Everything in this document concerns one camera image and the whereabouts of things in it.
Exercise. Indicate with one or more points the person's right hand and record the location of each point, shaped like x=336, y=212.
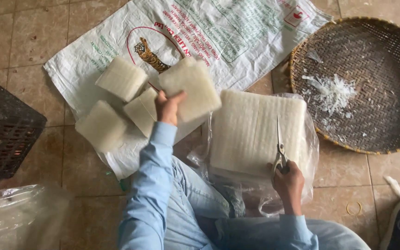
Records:
x=290, y=185

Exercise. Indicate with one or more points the person's left hand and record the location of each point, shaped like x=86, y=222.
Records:
x=167, y=109

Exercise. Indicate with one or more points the person's right fingers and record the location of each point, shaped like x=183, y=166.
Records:
x=289, y=169

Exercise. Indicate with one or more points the metal scissors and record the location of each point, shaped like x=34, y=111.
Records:
x=280, y=149

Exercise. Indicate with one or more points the small square rice paper stack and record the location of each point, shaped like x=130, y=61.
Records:
x=193, y=86
x=101, y=126
x=141, y=111
x=122, y=79

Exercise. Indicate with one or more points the large rice paper stack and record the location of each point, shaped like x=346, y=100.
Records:
x=248, y=132

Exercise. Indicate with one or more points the yellow rubber band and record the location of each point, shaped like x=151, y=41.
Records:
x=347, y=209

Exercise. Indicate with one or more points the heap of white rice paper scraps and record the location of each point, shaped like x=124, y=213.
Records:
x=332, y=92

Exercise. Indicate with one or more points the person's legs in blue jeans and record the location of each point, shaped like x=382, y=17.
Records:
x=200, y=215

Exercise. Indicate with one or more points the white paper scrap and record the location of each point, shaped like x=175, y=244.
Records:
x=395, y=186

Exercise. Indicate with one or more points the round woven bamboo tray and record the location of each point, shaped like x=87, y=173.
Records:
x=384, y=59

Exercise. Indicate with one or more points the white printed woven sack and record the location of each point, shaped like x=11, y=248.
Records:
x=220, y=38

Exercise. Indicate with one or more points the crumpled clear plastic bag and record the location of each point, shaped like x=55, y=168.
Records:
x=16, y=218

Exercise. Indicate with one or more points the black plastic crate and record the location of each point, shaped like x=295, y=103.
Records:
x=9, y=132

